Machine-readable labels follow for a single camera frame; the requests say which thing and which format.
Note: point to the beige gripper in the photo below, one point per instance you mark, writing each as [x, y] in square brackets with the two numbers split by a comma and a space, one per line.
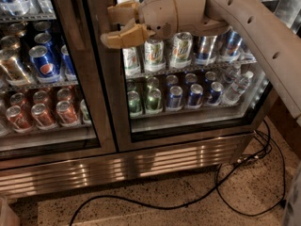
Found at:
[157, 16]

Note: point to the glass fridge door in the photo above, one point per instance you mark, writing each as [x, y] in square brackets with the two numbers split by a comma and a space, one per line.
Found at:
[171, 127]
[52, 104]

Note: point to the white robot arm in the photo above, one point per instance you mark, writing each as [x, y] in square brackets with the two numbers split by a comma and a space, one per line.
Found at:
[271, 42]

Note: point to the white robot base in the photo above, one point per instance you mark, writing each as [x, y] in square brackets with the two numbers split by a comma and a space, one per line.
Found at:
[292, 212]

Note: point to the stainless fridge base grille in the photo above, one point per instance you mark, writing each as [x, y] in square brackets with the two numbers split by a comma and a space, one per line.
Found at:
[101, 170]

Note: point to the white green can middle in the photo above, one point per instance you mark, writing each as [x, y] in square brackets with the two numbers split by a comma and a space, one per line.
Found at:
[154, 55]

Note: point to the white green can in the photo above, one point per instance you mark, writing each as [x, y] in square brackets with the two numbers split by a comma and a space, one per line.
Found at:
[154, 55]
[181, 50]
[131, 61]

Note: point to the white green can left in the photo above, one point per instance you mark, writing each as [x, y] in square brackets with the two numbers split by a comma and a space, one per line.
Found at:
[131, 61]

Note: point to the white green can right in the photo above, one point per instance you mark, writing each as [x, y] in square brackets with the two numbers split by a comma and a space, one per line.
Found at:
[181, 50]

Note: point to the blue can left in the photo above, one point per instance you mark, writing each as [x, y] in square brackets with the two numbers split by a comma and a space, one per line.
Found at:
[174, 98]

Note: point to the blue pepsi can front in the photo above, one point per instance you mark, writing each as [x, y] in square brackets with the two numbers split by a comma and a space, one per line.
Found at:
[45, 64]

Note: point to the blue can middle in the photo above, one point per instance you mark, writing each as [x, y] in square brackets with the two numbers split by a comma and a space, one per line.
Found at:
[194, 97]

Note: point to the red coke can right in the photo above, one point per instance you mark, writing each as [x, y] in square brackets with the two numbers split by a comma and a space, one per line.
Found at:
[67, 114]

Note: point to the red coke can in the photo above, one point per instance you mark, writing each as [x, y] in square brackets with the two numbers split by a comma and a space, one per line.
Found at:
[19, 119]
[43, 116]
[67, 114]

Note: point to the gold can front left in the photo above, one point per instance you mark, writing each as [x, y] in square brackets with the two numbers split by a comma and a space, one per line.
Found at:
[15, 71]

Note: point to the red coke can middle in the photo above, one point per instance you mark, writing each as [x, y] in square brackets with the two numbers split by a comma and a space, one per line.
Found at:
[43, 116]

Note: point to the clear water bottle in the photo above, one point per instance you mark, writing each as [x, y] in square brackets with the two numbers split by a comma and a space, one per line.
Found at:
[234, 92]

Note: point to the red coke can left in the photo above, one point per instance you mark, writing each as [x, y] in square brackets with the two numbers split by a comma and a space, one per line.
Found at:
[19, 119]

